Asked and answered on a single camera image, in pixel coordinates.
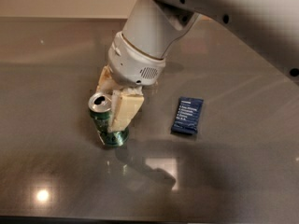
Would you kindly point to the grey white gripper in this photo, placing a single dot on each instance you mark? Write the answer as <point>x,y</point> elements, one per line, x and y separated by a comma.
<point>132,65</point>

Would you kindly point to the green soda can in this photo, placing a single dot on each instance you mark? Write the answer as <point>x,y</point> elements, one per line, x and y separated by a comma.
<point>100,111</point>

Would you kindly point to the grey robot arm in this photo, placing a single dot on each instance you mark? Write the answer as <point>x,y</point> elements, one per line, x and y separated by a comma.
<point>270,27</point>

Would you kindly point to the dark blue snack bar packet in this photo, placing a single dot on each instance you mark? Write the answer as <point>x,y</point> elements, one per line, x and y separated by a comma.
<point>187,116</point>

